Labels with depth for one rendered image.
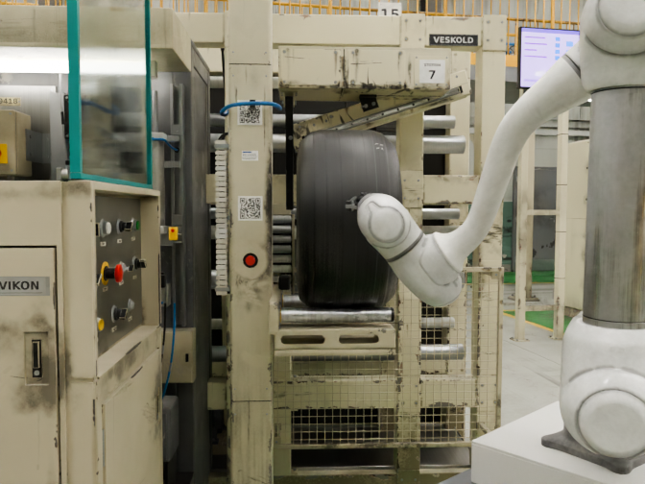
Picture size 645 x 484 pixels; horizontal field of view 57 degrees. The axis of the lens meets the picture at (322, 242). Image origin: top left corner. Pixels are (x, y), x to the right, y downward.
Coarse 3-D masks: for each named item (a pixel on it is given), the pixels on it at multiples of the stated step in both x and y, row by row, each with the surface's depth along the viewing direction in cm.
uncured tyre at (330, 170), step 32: (320, 160) 170; (352, 160) 170; (384, 160) 171; (320, 192) 165; (352, 192) 166; (384, 192) 166; (320, 224) 165; (352, 224) 165; (320, 256) 167; (352, 256) 167; (320, 288) 173; (352, 288) 173; (384, 288) 174
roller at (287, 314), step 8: (280, 312) 178; (288, 312) 178; (296, 312) 178; (304, 312) 178; (312, 312) 179; (320, 312) 179; (328, 312) 179; (336, 312) 179; (344, 312) 179; (352, 312) 179; (360, 312) 179; (368, 312) 179; (376, 312) 179; (384, 312) 179; (392, 312) 180; (280, 320) 179; (288, 320) 178; (296, 320) 179; (304, 320) 179; (312, 320) 179; (320, 320) 179; (328, 320) 179; (336, 320) 179; (344, 320) 179; (352, 320) 179; (360, 320) 180; (368, 320) 180; (376, 320) 180; (384, 320) 180; (392, 320) 180
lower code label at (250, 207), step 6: (240, 198) 183; (246, 198) 183; (252, 198) 183; (258, 198) 184; (240, 204) 183; (246, 204) 183; (252, 204) 184; (258, 204) 184; (240, 210) 184; (246, 210) 184; (252, 210) 184; (258, 210) 184; (240, 216) 184; (246, 216) 184; (252, 216) 184; (258, 216) 184
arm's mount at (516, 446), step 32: (544, 416) 138; (480, 448) 123; (512, 448) 120; (544, 448) 119; (480, 480) 123; (512, 480) 118; (544, 480) 113; (576, 480) 108; (608, 480) 105; (640, 480) 104
